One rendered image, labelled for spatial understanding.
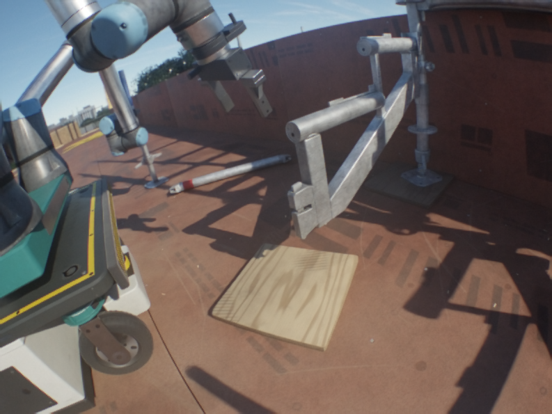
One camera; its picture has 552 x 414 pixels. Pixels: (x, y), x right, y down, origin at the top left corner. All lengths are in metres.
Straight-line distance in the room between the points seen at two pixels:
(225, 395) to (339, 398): 0.23
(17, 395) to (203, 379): 0.42
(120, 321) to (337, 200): 0.59
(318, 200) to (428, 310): 0.38
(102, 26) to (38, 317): 0.45
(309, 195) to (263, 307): 0.29
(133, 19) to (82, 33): 0.15
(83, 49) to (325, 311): 0.74
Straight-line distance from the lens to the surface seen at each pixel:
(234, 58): 0.54
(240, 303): 0.72
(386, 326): 0.66
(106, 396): 0.76
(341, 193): 0.73
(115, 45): 0.47
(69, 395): 0.67
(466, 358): 0.65
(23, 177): 0.96
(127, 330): 0.64
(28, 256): 0.48
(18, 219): 0.51
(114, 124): 1.50
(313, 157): 0.62
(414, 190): 1.12
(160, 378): 0.70
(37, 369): 0.61
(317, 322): 0.64
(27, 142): 0.94
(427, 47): 1.22
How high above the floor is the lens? 0.54
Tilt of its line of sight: 29 degrees down
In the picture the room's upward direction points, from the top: 12 degrees counter-clockwise
